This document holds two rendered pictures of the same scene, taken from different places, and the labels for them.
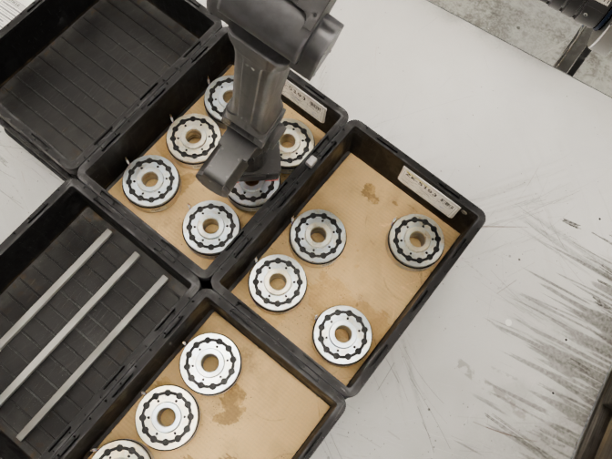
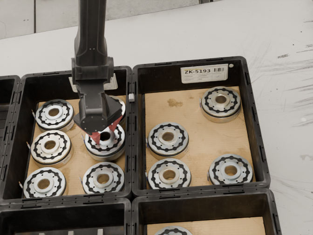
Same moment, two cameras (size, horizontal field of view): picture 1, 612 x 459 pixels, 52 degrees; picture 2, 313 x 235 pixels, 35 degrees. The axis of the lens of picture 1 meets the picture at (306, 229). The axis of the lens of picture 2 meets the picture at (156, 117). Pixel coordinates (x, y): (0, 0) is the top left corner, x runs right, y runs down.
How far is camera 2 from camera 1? 45 cm
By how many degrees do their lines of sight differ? 24
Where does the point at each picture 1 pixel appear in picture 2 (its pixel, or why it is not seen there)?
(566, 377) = not seen: outside the picture
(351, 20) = not seen: hidden behind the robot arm
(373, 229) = (193, 117)
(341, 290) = (206, 156)
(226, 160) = (92, 99)
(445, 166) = not seen: hidden behind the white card
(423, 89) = (150, 55)
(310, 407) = (252, 226)
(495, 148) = (213, 53)
